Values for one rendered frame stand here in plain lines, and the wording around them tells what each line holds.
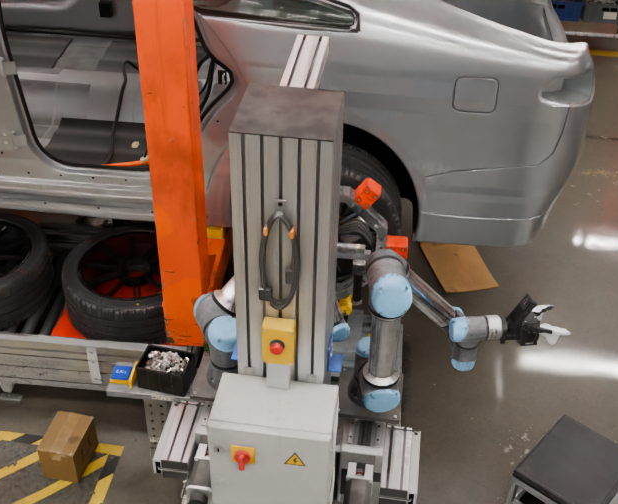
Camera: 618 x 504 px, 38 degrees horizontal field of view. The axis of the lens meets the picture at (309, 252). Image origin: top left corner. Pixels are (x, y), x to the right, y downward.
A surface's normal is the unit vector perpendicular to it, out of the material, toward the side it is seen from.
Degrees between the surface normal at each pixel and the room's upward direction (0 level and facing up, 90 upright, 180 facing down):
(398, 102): 90
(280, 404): 0
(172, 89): 90
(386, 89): 90
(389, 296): 82
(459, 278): 1
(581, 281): 0
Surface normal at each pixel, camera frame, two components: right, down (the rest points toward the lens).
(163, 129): -0.10, 0.61
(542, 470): 0.02, -0.79
